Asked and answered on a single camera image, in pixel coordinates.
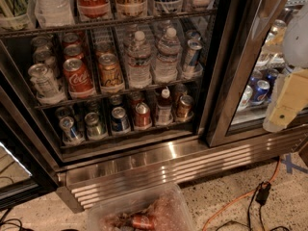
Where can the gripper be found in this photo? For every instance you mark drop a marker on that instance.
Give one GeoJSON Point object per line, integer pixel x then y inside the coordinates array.
{"type": "Point", "coordinates": [296, 41]}

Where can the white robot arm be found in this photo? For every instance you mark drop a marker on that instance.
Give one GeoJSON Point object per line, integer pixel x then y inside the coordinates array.
{"type": "Point", "coordinates": [295, 42]}

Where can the steel fridge glass door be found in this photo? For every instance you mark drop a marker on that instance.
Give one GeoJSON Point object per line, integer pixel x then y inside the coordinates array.
{"type": "Point", "coordinates": [245, 29]}

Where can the right water bottle middle shelf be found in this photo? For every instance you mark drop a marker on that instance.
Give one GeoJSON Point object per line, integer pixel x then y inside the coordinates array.
{"type": "Point", "coordinates": [167, 58]}

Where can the white cap juice bottle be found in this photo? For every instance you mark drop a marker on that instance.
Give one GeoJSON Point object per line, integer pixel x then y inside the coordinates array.
{"type": "Point", "coordinates": [163, 114]}

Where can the red can bottom shelf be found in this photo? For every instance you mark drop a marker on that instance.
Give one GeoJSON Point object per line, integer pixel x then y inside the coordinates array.
{"type": "Point", "coordinates": [142, 118]}

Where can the left water bottle middle shelf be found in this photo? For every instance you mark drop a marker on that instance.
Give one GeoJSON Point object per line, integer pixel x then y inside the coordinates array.
{"type": "Point", "coordinates": [138, 56]}

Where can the stainless steel fridge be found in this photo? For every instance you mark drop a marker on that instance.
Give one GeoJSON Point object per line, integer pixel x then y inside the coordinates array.
{"type": "Point", "coordinates": [90, 172]}

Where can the red Coca-Cola bottle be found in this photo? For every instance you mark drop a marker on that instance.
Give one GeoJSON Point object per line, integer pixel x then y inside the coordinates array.
{"type": "Point", "coordinates": [93, 9]}

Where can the clear water bottle top shelf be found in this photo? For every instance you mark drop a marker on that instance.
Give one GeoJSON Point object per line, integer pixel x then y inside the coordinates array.
{"type": "Point", "coordinates": [53, 13]}

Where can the blue Pepsi can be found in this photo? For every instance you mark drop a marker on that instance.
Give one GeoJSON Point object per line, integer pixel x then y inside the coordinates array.
{"type": "Point", "coordinates": [261, 89]}

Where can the white can behind glass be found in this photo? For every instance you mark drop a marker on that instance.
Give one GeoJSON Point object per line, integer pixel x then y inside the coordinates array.
{"type": "Point", "coordinates": [245, 98]}

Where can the blue silver energy can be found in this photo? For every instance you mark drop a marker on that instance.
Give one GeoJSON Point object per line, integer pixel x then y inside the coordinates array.
{"type": "Point", "coordinates": [190, 67]}

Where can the copper can bottom right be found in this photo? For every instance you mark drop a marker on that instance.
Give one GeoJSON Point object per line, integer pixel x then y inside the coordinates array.
{"type": "Point", "coordinates": [184, 110]}

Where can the black power adapter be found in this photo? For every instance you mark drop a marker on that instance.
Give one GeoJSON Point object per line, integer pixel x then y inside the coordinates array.
{"type": "Point", "coordinates": [263, 194]}

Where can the dark blue can bottom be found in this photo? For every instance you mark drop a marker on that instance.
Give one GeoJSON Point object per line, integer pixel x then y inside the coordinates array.
{"type": "Point", "coordinates": [120, 122]}

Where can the clear plastic bin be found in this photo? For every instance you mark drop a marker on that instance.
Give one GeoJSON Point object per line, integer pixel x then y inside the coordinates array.
{"type": "Point", "coordinates": [165, 203]}

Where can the gold soda can front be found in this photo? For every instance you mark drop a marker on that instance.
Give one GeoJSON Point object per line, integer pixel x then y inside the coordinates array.
{"type": "Point", "coordinates": [111, 78]}

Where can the red can in bin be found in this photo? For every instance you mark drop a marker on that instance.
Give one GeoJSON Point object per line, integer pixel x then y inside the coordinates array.
{"type": "Point", "coordinates": [143, 222]}

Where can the green silver can bottom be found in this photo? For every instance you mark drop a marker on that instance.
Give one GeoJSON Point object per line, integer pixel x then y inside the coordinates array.
{"type": "Point", "coordinates": [96, 130]}

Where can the red Coca-Cola can front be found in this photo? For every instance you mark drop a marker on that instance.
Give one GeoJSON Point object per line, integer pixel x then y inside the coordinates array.
{"type": "Point", "coordinates": [80, 84]}

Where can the blue white can bottom left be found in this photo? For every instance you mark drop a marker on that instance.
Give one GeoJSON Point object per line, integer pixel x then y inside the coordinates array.
{"type": "Point", "coordinates": [73, 135]}

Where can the silver white can front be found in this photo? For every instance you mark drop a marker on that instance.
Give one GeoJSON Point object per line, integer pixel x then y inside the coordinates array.
{"type": "Point", "coordinates": [49, 90]}

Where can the green striped drink carton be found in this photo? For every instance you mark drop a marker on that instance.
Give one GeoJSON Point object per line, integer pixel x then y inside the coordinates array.
{"type": "Point", "coordinates": [16, 15]}

